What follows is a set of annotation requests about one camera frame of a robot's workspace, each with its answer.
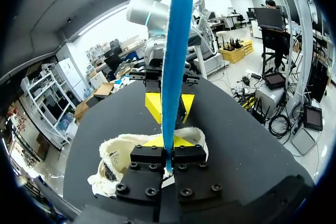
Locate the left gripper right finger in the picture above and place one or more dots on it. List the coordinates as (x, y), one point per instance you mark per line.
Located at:
(197, 182)

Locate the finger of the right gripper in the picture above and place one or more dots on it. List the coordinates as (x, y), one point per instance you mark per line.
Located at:
(188, 103)
(153, 106)

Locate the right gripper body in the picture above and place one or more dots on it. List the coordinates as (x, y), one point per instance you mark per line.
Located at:
(152, 73)

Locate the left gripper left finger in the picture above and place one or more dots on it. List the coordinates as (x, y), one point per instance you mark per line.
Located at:
(143, 182)

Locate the blue and black insole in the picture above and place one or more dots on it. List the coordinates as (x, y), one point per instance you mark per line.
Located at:
(175, 51)

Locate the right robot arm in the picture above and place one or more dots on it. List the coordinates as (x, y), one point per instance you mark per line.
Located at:
(143, 9)

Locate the person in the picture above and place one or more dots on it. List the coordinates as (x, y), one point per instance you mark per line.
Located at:
(278, 43)

